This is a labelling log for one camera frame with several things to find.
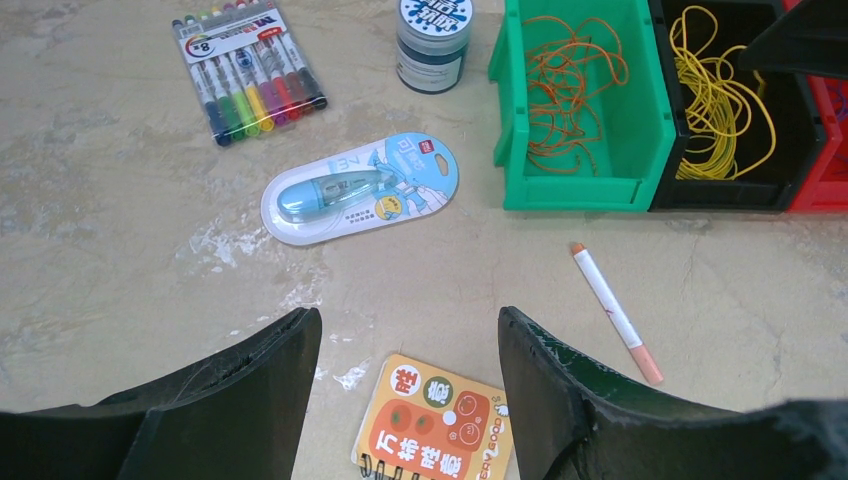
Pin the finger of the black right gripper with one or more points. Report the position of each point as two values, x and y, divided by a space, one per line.
809 39

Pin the correction tape blister pack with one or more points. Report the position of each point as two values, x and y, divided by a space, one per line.
402 177

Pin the white orange marker pen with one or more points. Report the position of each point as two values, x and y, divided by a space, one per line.
614 311

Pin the round paint jar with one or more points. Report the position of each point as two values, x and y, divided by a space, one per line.
432 38

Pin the green plastic bin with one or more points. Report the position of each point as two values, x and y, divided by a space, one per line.
586 120

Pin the orange spiral notebook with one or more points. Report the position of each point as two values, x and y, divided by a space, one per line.
423 422

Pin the red plastic bin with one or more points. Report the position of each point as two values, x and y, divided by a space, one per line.
824 188

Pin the marker pen set pack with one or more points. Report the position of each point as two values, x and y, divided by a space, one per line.
247 69

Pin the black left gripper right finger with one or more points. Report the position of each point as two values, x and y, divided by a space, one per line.
573 417

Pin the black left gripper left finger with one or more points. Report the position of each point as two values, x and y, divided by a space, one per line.
237 414

